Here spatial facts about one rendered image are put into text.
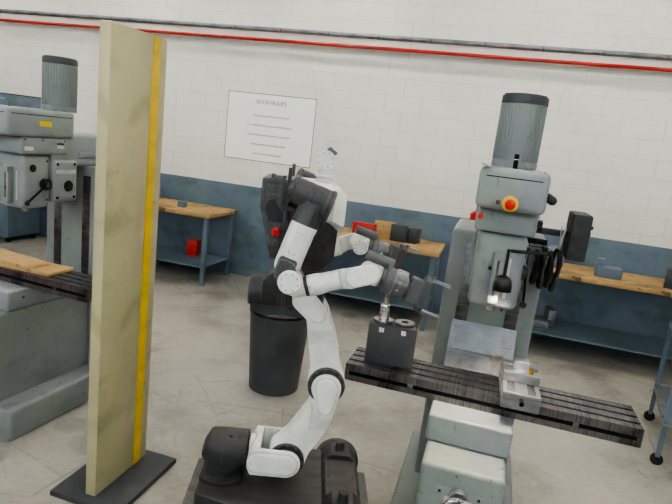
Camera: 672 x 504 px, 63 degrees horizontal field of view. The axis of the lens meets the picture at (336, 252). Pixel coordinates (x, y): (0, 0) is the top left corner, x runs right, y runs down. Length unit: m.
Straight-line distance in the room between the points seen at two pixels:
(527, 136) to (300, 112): 4.77
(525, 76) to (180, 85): 4.28
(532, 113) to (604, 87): 4.18
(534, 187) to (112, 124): 1.80
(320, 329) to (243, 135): 5.48
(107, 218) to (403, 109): 4.63
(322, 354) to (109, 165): 1.29
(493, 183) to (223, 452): 1.46
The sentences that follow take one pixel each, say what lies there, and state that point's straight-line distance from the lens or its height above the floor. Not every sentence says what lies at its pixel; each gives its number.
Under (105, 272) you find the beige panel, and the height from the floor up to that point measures 1.20.
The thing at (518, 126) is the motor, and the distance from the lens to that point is 2.59.
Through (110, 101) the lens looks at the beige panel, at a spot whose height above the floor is 1.97.
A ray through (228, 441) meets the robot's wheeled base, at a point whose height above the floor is 0.74.
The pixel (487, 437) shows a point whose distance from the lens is 2.44.
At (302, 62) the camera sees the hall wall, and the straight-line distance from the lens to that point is 7.12.
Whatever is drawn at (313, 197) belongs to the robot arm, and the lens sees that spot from 1.75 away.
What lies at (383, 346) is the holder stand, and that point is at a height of 1.03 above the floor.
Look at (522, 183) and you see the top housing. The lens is 2.21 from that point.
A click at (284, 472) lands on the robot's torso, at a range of 2.29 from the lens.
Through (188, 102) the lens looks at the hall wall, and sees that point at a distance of 7.74.
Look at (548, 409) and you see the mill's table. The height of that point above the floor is 0.94.
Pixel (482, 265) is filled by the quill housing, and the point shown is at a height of 1.48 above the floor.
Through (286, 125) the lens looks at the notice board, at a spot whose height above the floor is 2.02.
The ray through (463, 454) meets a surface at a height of 0.74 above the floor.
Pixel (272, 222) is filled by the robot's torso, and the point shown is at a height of 1.61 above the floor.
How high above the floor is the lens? 1.92
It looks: 11 degrees down
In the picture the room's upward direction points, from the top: 7 degrees clockwise
